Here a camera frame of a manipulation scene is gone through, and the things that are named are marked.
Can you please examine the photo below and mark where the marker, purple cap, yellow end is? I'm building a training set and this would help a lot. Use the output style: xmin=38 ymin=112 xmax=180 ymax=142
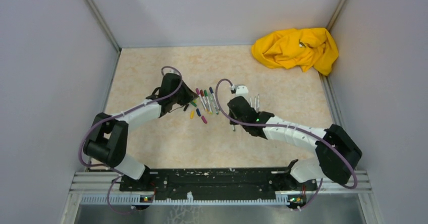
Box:
xmin=196 ymin=88 xmax=209 ymax=112

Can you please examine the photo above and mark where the purple pen cap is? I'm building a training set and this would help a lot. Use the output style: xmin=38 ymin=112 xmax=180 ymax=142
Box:
xmin=201 ymin=116 xmax=207 ymax=124

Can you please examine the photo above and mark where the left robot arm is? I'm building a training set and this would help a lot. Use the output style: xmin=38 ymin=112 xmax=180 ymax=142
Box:
xmin=80 ymin=73 xmax=197 ymax=191

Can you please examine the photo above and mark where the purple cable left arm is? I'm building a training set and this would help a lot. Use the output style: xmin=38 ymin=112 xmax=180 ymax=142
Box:
xmin=78 ymin=66 xmax=184 ymax=216

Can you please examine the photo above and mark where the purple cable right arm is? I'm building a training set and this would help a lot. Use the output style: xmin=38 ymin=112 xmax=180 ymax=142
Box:
xmin=215 ymin=79 xmax=358 ymax=212

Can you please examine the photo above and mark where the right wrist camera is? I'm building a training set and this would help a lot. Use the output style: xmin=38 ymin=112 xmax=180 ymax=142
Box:
xmin=231 ymin=85 xmax=249 ymax=98

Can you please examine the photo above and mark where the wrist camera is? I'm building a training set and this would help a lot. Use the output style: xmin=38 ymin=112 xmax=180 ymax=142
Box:
xmin=167 ymin=69 xmax=179 ymax=75
xmin=231 ymin=85 xmax=249 ymax=98

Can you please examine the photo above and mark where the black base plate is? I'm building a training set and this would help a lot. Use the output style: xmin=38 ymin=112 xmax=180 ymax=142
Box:
xmin=120 ymin=167 xmax=317 ymax=201

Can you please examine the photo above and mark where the yellow cloth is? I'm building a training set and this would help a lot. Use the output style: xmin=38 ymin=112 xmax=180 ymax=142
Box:
xmin=251 ymin=28 xmax=339 ymax=76

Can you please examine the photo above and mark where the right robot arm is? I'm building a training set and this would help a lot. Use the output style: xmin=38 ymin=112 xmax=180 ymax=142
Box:
xmin=227 ymin=96 xmax=362 ymax=190

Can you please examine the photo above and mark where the aluminium frame rail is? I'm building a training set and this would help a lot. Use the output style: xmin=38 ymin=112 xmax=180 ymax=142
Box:
xmin=61 ymin=167 xmax=383 ymax=223

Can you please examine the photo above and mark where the marker, brown cap, yellow end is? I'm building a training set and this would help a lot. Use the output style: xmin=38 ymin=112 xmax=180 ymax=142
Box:
xmin=200 ymin=90 xmax=212 ymax=114

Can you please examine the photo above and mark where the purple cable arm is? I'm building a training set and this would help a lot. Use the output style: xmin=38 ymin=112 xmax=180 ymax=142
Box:
xmin=78 ymin=66 xmax=184 ymax=216
xmin=215 ymin=79 xmax=358 ymax=212

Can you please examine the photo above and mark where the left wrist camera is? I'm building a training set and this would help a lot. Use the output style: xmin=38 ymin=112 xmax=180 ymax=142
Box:
xmin=167 ymin=69 xmax=179 ymax=75

